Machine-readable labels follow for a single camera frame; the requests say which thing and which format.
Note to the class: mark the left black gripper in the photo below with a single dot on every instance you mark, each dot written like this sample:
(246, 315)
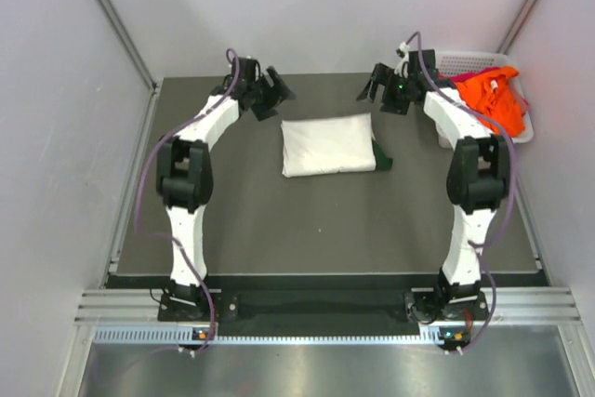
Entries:
(275, 95)

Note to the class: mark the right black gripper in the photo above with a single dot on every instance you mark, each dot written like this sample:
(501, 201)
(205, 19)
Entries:
(385, 77)

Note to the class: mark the white and green t-shirt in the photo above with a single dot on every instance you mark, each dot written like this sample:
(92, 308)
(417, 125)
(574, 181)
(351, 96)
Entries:
(325, 146)

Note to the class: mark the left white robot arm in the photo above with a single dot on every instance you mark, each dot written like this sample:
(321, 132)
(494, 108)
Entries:
(185, 180)

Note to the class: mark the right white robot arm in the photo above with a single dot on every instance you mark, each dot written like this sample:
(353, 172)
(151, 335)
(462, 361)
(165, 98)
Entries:
(478, 178)

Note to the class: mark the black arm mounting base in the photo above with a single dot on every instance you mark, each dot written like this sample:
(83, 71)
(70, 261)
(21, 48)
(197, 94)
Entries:
(387, 297)

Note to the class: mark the white plastic laundry basket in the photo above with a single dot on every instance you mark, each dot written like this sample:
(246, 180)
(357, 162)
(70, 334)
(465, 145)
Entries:
(489, 83)

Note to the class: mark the pink t-shirt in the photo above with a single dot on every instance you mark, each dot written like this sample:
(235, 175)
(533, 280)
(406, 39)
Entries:
(465, 76)

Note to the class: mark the orange t-shirt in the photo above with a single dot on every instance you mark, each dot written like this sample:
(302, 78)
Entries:
(493, 99)

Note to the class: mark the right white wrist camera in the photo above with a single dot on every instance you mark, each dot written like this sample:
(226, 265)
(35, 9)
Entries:
(403, 53)

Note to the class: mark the left aluminium frame post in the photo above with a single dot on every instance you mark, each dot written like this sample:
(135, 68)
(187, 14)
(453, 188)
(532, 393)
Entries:
(125, 40)

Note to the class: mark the grey slotted cable duct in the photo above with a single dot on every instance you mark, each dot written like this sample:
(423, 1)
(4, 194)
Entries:
(195, 336)

